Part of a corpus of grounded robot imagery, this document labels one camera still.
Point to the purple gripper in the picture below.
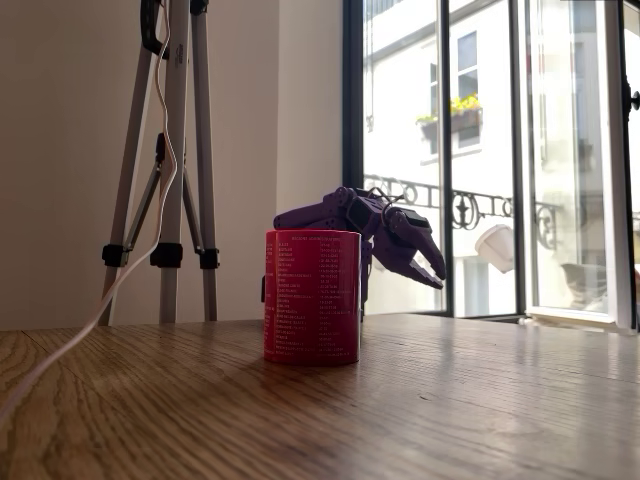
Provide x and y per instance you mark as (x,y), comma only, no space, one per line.
(406,244)

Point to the purple robot arm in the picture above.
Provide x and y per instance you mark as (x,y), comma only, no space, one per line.
(330,206)

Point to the red printed mug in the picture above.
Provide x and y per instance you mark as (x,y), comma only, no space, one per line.
(312,300)

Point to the white hanging flower pot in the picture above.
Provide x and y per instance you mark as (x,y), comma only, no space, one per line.
(496,247)

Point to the black iron balcony railing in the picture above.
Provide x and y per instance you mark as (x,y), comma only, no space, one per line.
(475,197)

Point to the window box with yellow flowers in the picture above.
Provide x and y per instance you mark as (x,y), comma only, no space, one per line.
(465,115)

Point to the white open window sash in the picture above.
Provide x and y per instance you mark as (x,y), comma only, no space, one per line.
(614,150)

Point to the black window frame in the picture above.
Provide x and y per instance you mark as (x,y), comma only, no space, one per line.
(353,150)

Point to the silver camera tripod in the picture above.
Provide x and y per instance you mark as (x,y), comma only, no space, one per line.
(176,150)

